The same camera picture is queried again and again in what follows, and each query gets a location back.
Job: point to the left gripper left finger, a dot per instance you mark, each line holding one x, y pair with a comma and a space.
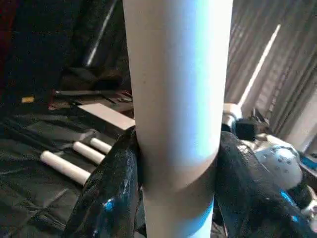
111, 193

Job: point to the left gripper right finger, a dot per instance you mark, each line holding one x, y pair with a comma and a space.
242, 198

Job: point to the white plastic table leg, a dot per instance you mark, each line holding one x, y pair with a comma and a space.
178, 99
62, 166
86, 151
100, 145

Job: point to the black table mat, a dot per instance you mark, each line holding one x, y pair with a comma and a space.
37, 198

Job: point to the white flat board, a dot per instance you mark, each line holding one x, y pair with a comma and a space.
106, 115

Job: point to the grey pleated curtain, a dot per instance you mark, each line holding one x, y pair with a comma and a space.
292, 62

